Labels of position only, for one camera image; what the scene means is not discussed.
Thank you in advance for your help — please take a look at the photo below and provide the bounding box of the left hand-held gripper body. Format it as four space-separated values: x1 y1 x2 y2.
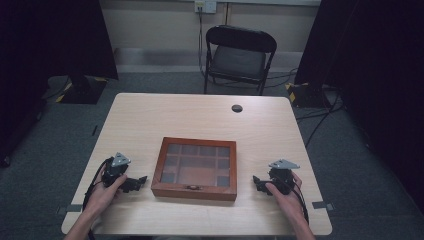
101 152 132 189

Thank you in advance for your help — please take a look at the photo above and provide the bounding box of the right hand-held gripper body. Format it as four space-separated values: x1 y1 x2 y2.
268 158 301 196

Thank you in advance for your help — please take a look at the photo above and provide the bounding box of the wooden box with glass lid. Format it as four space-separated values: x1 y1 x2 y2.
150 136 238 202

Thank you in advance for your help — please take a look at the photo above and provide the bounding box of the person's right hand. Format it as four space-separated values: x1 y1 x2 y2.
265 171 308 225

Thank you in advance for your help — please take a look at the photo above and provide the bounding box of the person's left hand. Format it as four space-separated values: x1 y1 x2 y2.
83 165 128 218

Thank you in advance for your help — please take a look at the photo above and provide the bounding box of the grey tape strip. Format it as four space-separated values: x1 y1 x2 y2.
311 200 336 212
55 203 84 215

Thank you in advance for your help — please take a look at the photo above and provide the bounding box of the black and yellow stand base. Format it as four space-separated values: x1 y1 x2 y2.
285 81 334 109

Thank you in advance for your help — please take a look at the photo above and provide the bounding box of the black folding chair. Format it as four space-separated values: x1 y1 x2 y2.
203 24 278 97

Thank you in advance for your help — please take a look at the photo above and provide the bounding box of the dark curtain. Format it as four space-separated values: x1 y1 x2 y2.
294 0 424 214
0 0 119 168

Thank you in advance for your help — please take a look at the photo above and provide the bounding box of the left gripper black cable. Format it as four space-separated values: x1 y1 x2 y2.
81 157 114 240

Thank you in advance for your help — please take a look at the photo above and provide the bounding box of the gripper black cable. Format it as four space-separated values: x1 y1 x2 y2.
290 181 310 225
81 157 114 240

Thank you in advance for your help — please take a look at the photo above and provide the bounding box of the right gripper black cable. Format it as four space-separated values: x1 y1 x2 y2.
290 181 310 225

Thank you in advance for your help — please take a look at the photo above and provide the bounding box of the black floor cable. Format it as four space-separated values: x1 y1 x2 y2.
294 89 346 149

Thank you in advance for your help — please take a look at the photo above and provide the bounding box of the black wall cable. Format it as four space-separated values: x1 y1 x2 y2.
197 6 214 79

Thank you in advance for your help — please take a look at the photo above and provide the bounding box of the white wall socket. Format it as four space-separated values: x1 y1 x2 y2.
194 0 218 15

